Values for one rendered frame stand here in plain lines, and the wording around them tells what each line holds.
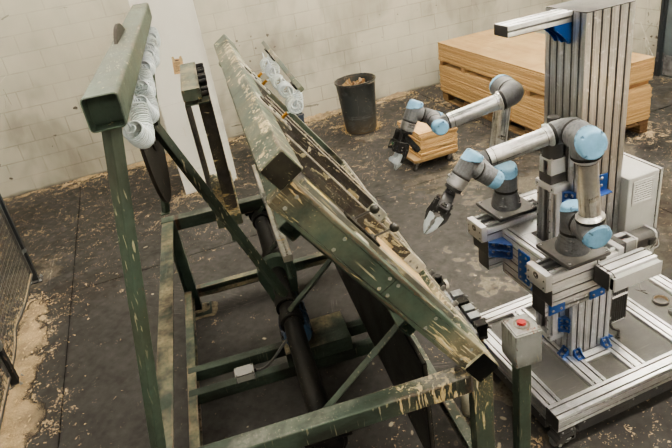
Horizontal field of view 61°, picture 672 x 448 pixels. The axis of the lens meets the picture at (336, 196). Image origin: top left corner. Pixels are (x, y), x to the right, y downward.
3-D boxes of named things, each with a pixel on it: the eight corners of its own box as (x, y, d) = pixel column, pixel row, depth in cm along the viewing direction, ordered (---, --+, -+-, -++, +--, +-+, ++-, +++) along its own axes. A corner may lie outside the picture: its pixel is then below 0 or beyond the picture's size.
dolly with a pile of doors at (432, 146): (460, 160, 601) (458, 123, 583) (415, 174, 588) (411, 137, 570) (431, 142, 654) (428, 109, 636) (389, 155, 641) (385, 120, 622)
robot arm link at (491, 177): (497, 166, 228) (476, 154, 224) (509, 177, 218) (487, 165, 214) (485, 182, 230) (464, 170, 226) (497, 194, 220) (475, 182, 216)
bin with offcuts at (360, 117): (388, 129, 711) (382, 78, 682) (350, 140, 698) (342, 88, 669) (371, 118, 756) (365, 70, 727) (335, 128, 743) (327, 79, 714)
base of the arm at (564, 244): (574, 235, 266) (575, 216, 262) (598, 249, 253) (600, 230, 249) (547, 244, 263) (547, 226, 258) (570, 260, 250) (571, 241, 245)
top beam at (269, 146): (281, 192, 177) (304, 170, 176) (258, 172, 172) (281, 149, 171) (224, 56, 371) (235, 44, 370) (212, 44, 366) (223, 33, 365)
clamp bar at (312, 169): (417, 278, 281) (453, 245, 278) (240, 116, 226) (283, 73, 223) (410, 267, 289) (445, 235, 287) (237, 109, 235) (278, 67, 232)
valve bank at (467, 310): (500, 360, 268) (499, 319, 257) (472, 368, 265) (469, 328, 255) (454, 299, 311) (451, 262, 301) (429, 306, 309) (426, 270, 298)
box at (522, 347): (542, 362, 238) (542, 329, 230) (516, 371, 237) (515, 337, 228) (526, 344, 249) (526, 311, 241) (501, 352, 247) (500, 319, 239)
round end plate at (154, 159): (181, 230, 239) (121, 37, 203) (167, 234, 238) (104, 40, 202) (179, 162, 309) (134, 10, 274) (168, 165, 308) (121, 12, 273)
